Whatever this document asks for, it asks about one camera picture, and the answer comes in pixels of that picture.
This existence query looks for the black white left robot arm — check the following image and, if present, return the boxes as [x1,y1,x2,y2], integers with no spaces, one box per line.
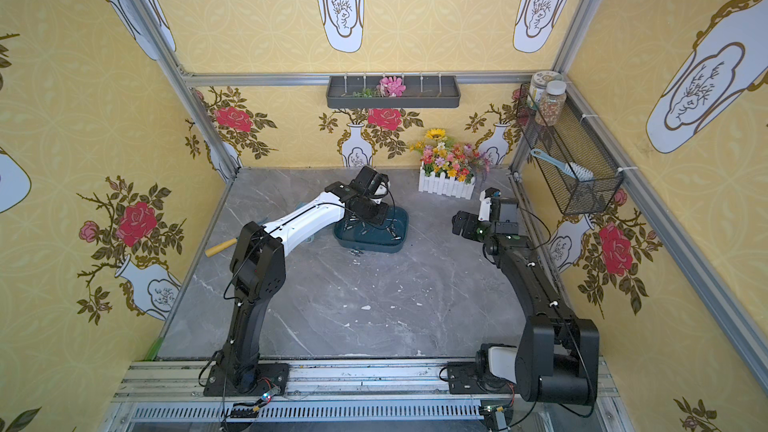
[199,166,393,399]

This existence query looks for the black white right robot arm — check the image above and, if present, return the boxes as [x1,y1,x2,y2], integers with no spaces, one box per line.
[452,187,600,406]

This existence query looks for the teal plastic storage box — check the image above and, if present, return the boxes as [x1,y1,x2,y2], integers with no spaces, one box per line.
[333,206,409,253]

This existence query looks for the white fence flower box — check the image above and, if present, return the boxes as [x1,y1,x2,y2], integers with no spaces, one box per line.
[409,128,491,199]

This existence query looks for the light blue brush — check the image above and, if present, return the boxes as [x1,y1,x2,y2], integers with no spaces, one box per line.
[529,148,595,182]

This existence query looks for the pink flower on shelf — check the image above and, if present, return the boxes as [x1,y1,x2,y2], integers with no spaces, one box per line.
[376,76,407,97]

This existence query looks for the glass jar white lid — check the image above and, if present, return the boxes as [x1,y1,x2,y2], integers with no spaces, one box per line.
[528,71,563,107]

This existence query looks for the spice jar white lid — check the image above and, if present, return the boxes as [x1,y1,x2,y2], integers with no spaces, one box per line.
[535,80,567,126]

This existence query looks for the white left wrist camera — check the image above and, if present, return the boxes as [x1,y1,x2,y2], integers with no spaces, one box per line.
[368,173,389,203]

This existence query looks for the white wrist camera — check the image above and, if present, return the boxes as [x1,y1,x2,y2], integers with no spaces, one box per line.
[368,173,389,203]
[478,187,500,222]

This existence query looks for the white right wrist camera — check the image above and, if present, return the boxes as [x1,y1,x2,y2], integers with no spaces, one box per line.
[478,187,500,222]

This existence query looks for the black wire mesh basket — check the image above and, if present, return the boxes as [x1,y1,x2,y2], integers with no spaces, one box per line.
[510,84,624,215]

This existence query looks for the dark wall shelf tray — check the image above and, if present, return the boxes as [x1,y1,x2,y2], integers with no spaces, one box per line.
[326,73,461,109]

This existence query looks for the blue rake yellow handle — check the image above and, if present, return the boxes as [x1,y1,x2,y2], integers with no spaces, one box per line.
[204,238,238,257]

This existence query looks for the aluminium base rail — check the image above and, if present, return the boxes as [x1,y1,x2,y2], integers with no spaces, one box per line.
[99,357,633,431]

